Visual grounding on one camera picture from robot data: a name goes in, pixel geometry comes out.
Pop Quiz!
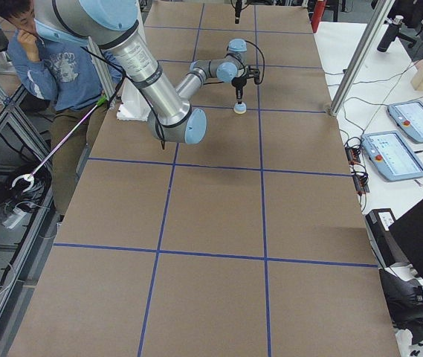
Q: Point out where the teach pendant tablet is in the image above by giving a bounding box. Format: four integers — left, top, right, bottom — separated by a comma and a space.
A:
387, 100, 423, 144
361, 131, 423, 181

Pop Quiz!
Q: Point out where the seated person in blue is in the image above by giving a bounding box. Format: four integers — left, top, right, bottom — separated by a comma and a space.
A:
0, 0, 107, 218

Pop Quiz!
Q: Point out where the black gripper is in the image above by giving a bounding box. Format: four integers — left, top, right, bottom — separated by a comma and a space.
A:
231, 65, 260, 106

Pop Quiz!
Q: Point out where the green handled reacher grabber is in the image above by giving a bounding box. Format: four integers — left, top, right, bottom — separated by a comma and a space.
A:
10, 94, 107, 193

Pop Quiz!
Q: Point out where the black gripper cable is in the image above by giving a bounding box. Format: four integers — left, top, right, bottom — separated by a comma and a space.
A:
243, 39, 266, 75

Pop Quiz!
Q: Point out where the black desktop computer box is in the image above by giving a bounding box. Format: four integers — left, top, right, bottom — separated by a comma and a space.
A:
365, 208, 409, 267

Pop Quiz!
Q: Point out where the near teach pendant tablet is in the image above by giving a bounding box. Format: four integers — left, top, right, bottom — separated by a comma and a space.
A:
361, 131, 423, 181

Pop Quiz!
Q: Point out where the far teach pendant tablet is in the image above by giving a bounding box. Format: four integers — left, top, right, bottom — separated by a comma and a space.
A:
387, 100, 423, 144

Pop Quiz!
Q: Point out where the aluminium frame post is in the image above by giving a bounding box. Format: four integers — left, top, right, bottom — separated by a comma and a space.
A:
327, 0, 395, 117

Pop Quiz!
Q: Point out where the black water bottle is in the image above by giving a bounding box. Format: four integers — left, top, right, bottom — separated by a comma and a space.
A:
377, 15, 404, 52

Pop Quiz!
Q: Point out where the light blue call bell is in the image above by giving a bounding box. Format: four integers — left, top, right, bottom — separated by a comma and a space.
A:
233, 103, 247, 115

